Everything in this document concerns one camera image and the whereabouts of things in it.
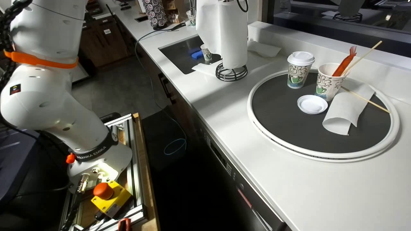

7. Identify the white paper towel roll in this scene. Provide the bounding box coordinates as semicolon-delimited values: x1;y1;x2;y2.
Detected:
191;0;250;79

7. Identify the dark rectangular sink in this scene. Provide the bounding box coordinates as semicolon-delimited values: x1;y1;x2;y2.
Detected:
158;35;222;76

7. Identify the round black white-rimmed tray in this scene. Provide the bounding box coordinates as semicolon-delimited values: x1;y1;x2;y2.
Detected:
245;68;402;163

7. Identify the folded white cloth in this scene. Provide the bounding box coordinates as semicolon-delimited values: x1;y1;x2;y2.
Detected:
246;39;284;59

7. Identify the patterned paper cup with lid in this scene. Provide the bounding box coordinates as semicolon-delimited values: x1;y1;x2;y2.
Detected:
285;50;316;90

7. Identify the small white round lid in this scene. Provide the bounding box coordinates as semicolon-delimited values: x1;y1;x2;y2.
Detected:
295;94;330;116

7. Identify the patterned paper cup stack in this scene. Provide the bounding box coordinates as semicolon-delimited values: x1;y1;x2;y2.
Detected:
141;0;168;31

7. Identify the brown wooden cabinet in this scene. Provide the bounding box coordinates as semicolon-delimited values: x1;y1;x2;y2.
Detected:
78;12;135;70

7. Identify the open patterned paper cup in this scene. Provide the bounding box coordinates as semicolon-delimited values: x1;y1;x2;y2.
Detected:
314;63;349;103

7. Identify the orange black clamp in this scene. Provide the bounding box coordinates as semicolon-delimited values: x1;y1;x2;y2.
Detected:
117;217;133;231

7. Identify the rolled white paper sheet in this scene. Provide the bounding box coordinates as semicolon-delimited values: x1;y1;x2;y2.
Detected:
321;82;376;138

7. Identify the small orange base knob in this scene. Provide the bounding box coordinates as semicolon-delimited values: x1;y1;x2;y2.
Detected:
64;152;77;167

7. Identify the orange plastic fork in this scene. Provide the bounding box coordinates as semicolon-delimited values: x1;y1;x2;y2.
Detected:
331;45;358;79

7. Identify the black wire towel holder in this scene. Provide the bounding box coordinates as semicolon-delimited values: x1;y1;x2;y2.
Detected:
214;62;250;84

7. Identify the light blue looped cable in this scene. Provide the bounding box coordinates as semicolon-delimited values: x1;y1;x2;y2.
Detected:
162;136;189;158

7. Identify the aluminium profile frame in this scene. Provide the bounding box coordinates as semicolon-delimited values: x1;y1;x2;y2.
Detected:
58;112;151;231

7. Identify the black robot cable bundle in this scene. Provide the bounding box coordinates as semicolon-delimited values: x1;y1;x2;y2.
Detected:
0;0;33;57

